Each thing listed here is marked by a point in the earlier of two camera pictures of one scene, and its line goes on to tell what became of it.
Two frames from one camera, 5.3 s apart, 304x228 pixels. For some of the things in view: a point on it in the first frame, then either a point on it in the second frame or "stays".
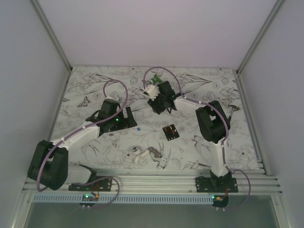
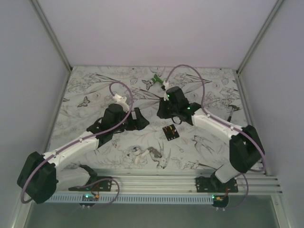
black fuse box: x=170 y=132 stays
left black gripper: x=126 y=123 -> x=138 y=124
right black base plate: x=208 y=185 stays
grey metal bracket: x=156 y=154 stays
